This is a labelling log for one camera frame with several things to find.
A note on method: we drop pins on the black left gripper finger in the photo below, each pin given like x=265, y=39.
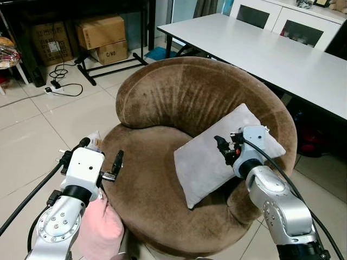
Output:
x=82, y=143
x=117, y=162

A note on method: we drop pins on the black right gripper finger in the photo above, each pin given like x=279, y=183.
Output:
x=236, y=135
x=222, y=146

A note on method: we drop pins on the white pillow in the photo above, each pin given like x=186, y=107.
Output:
x=95, y=141

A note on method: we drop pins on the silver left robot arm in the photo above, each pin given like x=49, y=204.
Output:
x=57, y=227

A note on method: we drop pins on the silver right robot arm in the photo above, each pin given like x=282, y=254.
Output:
x=282, y=211

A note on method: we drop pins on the grey rectangular pillow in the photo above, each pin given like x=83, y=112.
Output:
x=203, y=162

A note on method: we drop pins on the brown round velvet sofa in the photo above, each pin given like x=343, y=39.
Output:
x=162, y=179

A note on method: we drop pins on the pink pillow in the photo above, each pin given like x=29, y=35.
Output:
x=100, y=230

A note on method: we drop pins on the blue floor mat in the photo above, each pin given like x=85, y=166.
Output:
x=160, y=53

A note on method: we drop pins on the red object under table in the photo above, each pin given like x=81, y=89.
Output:
x=312, y=141

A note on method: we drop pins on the white power strip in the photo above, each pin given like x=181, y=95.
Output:
x=49, y=90

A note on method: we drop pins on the white long table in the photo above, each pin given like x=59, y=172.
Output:
x=271, y=54

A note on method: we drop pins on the small lettered cardboard box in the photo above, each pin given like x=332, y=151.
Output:
x=111, y=53

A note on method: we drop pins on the dark printed cardboard box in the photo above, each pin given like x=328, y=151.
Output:
x=51, y=43

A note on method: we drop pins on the large plain cardboard box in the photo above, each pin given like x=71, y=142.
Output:
x=102, y=31

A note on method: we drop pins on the colourful plastic bag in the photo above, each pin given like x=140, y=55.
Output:
x=8, y=54

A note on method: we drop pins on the white glass-door cabinet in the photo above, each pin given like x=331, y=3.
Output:
x=276, y=16

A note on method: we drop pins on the grey curtain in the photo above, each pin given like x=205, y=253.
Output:
x=206, y=8

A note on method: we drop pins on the black metal rack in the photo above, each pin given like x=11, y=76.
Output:
x=147, y=27

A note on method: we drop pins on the beige plush toy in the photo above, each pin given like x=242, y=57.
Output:
x=339, y=5

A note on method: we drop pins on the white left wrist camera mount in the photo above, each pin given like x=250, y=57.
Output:
x=84, y=165

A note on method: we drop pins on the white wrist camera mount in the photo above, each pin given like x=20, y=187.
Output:
x=254, y=143
x=84, y=165

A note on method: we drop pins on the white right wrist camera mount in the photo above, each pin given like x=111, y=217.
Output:
x=254, y=143

